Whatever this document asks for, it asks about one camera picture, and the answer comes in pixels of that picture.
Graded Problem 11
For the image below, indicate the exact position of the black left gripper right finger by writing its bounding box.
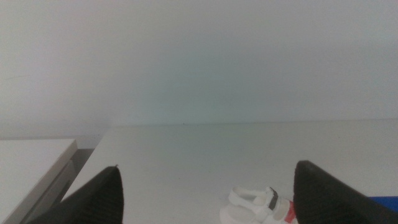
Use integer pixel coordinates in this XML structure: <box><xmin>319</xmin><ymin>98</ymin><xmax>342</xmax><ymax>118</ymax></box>
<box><xmin>293</xmin><ymin>160</ymin><xmax>398</xmax><ymax>224</ymax></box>

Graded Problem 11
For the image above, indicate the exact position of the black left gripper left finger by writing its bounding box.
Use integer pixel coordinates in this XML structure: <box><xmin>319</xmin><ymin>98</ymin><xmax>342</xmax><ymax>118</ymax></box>
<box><xmin>27</xmin><ymin>165</ymin><xmax>125</xmax><ymax>224</ymax></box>

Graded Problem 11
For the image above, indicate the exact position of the white toy shoe red stripe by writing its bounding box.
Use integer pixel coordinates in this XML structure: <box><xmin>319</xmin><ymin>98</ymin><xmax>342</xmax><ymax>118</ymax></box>
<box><xmin>219</xmin><ymin>185</ymin><xmax>299</xmax><ymax>224</ymax></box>

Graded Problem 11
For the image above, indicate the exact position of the blue mat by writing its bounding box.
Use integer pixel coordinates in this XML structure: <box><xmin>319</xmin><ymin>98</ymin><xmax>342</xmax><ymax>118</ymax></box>
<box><xmin>368</xmin><ymin>195</ymin><xmax>398</xmax><ymax>213</ymax></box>

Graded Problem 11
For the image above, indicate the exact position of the white side table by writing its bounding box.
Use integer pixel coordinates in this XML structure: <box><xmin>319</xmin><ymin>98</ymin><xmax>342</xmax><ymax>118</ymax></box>
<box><xmin>0</xmin><ymin>138</ymin><xmax>78</xmax><ymax>224</ymax></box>

